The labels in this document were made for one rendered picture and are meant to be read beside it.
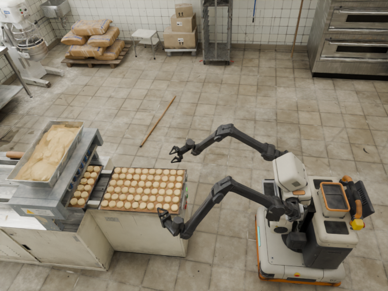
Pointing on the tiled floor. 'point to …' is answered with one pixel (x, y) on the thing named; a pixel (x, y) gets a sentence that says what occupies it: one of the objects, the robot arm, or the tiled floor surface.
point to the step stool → (146, 38)
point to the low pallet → (98, 59)
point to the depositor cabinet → (18, 230)
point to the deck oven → (349, 40)
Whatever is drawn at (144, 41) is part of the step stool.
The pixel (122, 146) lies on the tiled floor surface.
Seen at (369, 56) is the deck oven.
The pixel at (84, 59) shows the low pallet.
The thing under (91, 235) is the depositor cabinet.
